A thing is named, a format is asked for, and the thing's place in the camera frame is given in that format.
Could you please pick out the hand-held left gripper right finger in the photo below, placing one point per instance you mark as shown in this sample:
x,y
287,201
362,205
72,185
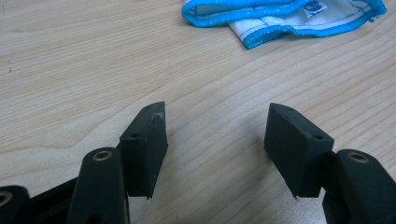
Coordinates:
x,y
292,149

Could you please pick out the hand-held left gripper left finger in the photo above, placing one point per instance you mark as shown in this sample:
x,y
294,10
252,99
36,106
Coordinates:
x,y
146,149

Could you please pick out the white cloth with blue trim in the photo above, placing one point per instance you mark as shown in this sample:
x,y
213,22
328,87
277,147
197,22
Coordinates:
x,y
267,23

